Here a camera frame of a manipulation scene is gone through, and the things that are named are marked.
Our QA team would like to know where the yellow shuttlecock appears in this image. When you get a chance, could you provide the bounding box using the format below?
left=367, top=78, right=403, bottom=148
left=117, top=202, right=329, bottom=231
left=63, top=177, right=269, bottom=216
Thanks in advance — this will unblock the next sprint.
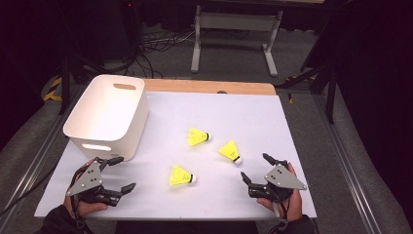
left=187, top=127, right=212, bottom=147
left=169, top=164, right=198, bottom=187
left=218, top=139, right=244, bottom=166

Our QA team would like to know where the white plastic storage bin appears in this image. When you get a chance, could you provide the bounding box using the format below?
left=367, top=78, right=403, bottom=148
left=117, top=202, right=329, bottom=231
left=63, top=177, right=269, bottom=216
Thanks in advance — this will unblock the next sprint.
left=62, top=74, right=150, bottom=162

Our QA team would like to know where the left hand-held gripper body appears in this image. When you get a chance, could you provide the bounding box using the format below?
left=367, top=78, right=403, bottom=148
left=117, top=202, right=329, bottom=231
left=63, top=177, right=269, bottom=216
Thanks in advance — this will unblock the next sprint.
left=65, top=160, right=122, bottom=208

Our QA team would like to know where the black box with red light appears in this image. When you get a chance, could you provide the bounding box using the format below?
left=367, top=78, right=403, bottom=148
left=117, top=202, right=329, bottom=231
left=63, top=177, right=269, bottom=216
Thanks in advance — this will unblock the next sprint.
left=118, top=0, right=145, bottom=58

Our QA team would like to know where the grey metal desk frame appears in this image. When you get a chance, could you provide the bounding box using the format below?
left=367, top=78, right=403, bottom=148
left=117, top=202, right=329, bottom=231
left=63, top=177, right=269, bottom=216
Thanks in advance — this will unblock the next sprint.
left=190, top=0, right=325, bottom=78

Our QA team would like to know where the black metal stand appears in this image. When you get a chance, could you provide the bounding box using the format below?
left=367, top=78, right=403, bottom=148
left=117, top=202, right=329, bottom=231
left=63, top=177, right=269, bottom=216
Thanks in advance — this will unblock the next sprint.
left=276, top=62, right=339, bottom=125
left=57, top=53, right=113, bottom=116

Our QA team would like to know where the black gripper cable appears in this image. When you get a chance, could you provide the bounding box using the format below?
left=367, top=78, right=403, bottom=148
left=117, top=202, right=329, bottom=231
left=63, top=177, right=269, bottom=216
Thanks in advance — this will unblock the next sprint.
left=68, top=159, right=87, bottom=230
left=269, top=186, right=290, bottom=232

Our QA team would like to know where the black curtain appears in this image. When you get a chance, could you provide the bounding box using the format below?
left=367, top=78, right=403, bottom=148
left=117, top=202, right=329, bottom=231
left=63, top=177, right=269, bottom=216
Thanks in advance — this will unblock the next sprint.
left=334, top=0, right=413, bottom=228
left=0, top=0, right=66, bottom=152

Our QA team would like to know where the person's right hand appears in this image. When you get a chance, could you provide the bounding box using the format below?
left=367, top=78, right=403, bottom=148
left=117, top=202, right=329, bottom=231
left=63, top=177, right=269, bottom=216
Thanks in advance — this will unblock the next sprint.
left=256, top=163, right=309, bottom=222

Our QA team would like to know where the grey metal floor rail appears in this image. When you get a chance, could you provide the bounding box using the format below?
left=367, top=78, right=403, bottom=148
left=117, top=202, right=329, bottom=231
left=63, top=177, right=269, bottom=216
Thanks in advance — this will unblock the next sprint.
left=313, top=94, right=384, bottom=234
left=0, top=85, right=86, bottom=234

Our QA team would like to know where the bundle of black floor cables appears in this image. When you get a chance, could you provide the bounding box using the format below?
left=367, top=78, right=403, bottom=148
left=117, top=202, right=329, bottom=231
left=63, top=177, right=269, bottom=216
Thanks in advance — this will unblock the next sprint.
left=125, top=28, right=196, bottom=80

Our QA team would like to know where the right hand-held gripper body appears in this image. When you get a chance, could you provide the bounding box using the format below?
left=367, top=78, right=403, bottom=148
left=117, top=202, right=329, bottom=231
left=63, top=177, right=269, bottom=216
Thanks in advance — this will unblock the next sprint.
left=247, top=163, right=308, bottom=203

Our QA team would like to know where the thin black floor cable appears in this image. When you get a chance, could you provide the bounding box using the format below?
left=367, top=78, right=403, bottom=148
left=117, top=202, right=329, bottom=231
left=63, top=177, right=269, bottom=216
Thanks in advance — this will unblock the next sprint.
left=0, top=165, right=58, bottom=218

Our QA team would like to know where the yellow black striped tape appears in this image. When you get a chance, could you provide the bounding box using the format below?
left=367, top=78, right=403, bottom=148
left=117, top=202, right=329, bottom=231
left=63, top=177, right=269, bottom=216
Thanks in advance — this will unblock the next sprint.
left=43, top=76, right=63, bottom=102
left=284, top=75, right=318, bottom=105

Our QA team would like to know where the white table mat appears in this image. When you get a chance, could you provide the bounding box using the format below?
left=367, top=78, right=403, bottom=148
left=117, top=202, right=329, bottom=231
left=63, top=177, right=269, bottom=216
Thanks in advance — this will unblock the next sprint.
left=33, top=91, right=318, bottom=219

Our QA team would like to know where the person's left hand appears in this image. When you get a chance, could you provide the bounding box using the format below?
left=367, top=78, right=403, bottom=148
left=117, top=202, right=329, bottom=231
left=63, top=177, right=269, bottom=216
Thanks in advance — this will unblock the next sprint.
left=63, top=159, right=108, bottom=218

